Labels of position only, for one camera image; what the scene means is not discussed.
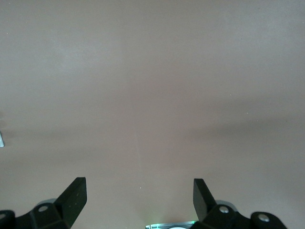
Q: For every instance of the white studded base plate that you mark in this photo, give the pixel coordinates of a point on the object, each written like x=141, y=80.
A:
x=2, y=138

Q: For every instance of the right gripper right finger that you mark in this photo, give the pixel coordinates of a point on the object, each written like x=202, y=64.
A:
x=202, y=202

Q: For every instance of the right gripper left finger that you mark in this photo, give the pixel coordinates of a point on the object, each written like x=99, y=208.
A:
x=71, y=202

